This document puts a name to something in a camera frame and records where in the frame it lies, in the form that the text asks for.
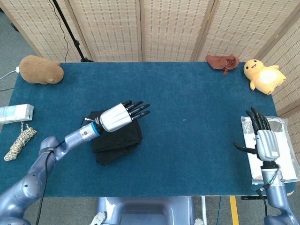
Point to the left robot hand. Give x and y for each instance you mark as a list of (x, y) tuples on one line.
[(116, 117)]

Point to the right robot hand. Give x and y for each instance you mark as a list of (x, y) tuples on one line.
[(267, 143)]

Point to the black trousers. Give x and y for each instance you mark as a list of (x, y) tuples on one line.
[(117, 143)]

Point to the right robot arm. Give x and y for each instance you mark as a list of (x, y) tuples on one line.
[(279, 201)]

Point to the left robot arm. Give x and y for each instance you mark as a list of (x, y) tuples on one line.
[(23, 192)]

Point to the clear plastic packaged sheet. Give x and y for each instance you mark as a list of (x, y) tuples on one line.
[(284, 164)]

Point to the yellow chick plush toy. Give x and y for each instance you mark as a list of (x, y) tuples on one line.
[(262, 77)]

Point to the blue table mat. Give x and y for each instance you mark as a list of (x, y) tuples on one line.
[(187, 140)]

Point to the brown capybara plush toy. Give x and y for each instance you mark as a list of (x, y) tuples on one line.
[(39, 70)]

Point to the crumpled brown cloth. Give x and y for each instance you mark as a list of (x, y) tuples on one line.
[(222, 62)]

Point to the black tripod stand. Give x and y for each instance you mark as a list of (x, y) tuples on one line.
[(70, 32)]

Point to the blue-grey robot torso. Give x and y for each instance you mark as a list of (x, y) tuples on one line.
[(145, 211)]

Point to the white carton box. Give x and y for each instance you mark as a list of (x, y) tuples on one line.
[(16, 113)]

